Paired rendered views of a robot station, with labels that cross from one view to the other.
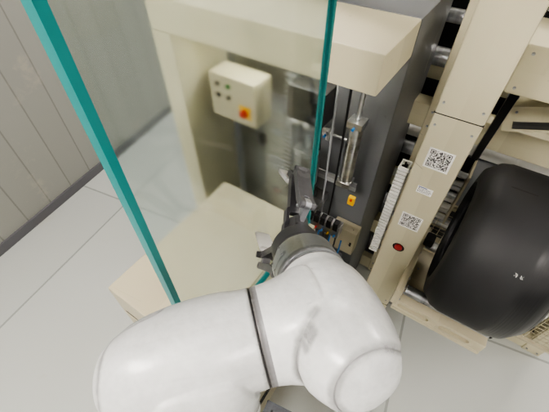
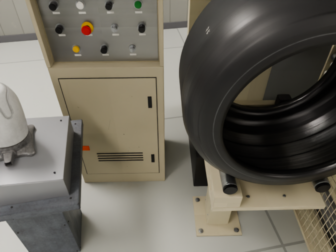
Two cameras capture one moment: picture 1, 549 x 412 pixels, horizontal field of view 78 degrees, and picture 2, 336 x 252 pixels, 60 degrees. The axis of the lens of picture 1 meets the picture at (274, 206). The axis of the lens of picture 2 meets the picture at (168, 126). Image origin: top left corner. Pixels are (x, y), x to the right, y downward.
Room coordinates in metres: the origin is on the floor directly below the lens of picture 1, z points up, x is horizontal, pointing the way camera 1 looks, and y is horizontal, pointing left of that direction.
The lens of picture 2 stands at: (0.06, -1.13, 1.63)
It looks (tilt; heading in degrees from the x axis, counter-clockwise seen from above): 43 degrees down; 55
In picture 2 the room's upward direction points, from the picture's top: straight up
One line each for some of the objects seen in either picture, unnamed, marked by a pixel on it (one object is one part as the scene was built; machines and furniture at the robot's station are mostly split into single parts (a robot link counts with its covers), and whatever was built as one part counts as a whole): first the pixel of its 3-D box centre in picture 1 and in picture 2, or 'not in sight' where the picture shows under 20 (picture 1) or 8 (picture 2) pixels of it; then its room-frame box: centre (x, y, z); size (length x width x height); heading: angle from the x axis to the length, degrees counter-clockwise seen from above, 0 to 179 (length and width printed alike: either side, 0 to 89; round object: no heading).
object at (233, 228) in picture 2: not in sight; (216, 214); (0.84, -0.53, 0.01); 0.27 x 0.27 x 0.02; 56
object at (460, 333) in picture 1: (438, 315); (218, 159); (0.60, -0.68, 0.83); 0.36 x 0.09 x 0.06; 56
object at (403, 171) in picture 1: (389, 211); not in sight; (0.86, -0.44, 1.19); 0.05 x 0.04 x 0.48; 146
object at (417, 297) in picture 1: (445, 310); (221, 147); (0.60, -0.68, 0.90); 0.35 x 0.05 x 0.05; 56
